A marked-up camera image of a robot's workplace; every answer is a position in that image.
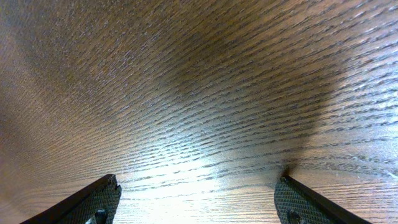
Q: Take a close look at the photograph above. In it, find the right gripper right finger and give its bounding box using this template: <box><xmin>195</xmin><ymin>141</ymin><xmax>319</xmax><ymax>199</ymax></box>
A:
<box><xmin>274</xmin><ymin>175</ymin><xmax>369</xmax><ymax>224</ymax></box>

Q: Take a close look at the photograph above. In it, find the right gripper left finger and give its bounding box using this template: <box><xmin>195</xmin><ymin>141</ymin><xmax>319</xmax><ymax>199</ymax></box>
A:
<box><xmin>21</xmin><ymin>174</ymin><xmax>121</xmax><ymax>224</ymax></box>

